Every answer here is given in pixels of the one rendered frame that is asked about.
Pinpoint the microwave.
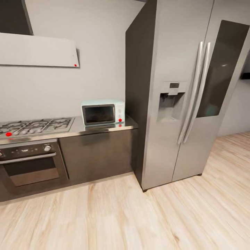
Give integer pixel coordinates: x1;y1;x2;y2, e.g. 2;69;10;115
81;99;125;126

